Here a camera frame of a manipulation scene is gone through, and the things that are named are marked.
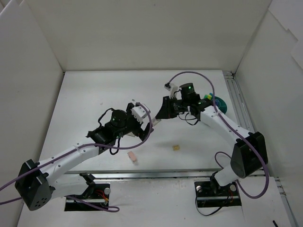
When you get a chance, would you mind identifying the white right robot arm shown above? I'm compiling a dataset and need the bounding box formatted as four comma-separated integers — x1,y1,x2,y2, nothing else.
156,83,268,195

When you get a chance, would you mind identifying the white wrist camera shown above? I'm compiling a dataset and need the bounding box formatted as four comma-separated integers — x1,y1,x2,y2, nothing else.
164,82,179,99
131,104,151,123

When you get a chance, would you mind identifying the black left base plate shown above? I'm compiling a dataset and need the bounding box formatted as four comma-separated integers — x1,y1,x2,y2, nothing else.
64,182,110,211

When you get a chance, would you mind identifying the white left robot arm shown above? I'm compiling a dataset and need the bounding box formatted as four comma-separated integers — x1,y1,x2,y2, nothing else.
15,103,153,211

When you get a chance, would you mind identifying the white staples box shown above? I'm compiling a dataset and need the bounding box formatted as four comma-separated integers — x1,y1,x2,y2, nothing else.
152,118,161,127

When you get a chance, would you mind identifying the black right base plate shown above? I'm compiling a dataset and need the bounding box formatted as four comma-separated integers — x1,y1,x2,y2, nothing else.
194,181,241,208

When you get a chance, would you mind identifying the teal round pen holder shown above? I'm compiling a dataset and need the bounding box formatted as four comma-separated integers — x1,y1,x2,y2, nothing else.
211,96,228,114

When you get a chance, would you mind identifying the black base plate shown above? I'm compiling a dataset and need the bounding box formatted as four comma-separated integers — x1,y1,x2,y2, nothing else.
194,181,241,208
64,182,110,211

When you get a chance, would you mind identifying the small yellow eraser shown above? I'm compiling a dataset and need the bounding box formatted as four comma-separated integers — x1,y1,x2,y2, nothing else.
172,145,180,151

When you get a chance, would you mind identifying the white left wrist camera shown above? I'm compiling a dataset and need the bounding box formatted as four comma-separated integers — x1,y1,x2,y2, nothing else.
131,104,151,123

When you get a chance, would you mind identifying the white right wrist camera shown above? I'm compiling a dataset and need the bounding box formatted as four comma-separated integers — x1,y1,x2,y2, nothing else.
164,82,179,99

